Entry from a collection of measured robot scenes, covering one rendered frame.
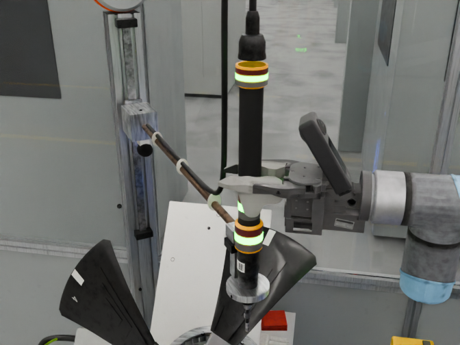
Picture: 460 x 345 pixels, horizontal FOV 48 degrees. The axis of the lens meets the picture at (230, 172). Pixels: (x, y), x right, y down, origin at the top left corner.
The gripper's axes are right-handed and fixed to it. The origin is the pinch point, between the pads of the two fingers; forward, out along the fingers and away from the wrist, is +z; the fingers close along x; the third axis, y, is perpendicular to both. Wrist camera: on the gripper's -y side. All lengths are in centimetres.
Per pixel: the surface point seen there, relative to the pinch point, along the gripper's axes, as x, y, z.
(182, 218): 41, 33, 20
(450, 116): 71, 12, -46
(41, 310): 71, 95, 85
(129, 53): 56, -5, 36
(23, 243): 70, 66, 86
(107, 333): 8, 42, 27
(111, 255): 11.1, 24.7, 25.4
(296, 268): 12.2, 24.2, -10.1
